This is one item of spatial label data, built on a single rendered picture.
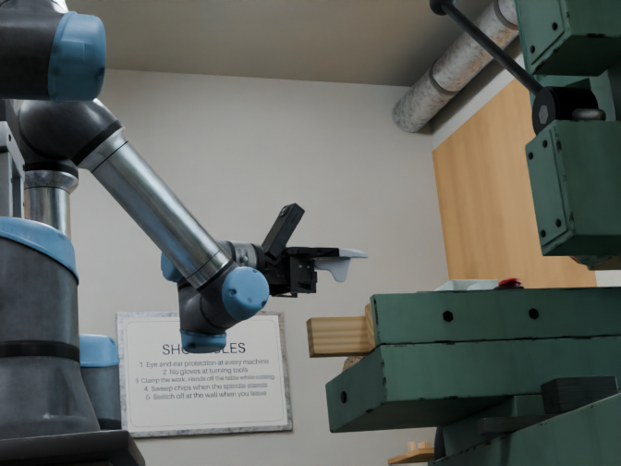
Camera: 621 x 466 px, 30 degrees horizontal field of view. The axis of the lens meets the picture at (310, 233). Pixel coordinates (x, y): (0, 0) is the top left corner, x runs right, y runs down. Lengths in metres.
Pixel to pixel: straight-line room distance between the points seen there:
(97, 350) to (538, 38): 0.78
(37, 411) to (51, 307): 0.11
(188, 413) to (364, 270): 0.94
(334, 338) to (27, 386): 0.32
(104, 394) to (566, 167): 0.78
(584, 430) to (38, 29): 0.59
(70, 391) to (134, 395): 3.12
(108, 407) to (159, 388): 2.64
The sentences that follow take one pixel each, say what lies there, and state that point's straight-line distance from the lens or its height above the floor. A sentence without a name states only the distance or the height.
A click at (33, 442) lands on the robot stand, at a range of 1.07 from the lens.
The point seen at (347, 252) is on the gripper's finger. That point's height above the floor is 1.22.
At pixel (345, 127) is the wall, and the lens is 4.86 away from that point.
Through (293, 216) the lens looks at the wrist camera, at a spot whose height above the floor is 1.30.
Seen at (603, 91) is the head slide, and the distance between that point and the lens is 1.34.
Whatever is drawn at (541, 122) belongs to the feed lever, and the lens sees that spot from 1.26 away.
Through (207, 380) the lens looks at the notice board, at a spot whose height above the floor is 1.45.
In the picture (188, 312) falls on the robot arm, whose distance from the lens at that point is 1.90.
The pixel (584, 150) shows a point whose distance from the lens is 1.16.
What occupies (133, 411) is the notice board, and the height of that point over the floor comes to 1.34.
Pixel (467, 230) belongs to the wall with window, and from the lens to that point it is 4.66.
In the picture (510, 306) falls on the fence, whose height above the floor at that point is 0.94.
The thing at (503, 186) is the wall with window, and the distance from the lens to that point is 4.41.
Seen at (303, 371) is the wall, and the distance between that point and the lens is 4.47.
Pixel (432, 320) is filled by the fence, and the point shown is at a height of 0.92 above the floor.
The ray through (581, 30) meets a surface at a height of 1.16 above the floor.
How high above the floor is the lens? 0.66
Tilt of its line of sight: 17 degrees up
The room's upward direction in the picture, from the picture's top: 6 degrees counter-clockwise
